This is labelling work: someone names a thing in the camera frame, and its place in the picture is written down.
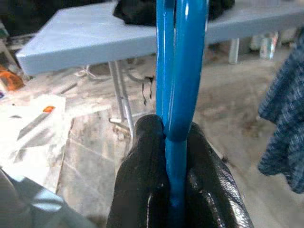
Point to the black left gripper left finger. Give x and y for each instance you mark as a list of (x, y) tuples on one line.
[(142, 178)]

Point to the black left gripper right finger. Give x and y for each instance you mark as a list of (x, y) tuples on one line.
[(213, 190)]

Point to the blue plaid cloth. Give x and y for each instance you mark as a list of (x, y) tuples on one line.
[(285, 107)]

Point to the blue plastic hanger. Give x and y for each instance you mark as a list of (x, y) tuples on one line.
[(187, 71)]

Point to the white cardboard box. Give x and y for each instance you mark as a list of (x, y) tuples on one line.
[(35, 137)]

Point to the orange plastic object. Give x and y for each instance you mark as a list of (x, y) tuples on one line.
[(10, 80)]

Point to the black cloth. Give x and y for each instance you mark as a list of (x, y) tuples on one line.
[(135, 12)]

